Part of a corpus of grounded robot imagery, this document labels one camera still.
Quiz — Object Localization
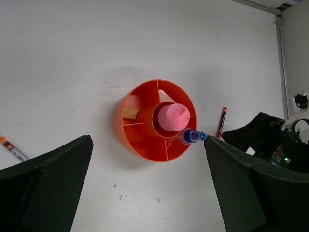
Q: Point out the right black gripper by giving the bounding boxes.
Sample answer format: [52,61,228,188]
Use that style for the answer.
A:
[221,112,309,174]

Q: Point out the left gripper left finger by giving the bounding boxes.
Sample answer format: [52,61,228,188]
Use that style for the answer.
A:
[0,135,94,232]

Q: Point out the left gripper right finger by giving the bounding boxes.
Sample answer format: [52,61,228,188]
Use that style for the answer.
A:
[204,136,309,232]

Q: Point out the orange capped red pen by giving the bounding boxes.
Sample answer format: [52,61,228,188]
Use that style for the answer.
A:
[0,137,29,162]

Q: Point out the clear blue spray bottle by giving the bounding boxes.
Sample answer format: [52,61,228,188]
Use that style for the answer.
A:
[169,128,207,145]

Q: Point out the pink capped glue bottle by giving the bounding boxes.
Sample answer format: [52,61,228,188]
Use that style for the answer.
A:
[158,103,191,131]

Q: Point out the pink white eraser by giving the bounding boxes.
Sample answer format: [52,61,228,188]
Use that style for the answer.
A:
[158,89,176,103]

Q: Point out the orange round divided container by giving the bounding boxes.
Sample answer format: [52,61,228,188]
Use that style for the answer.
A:
[114,79,197,162]

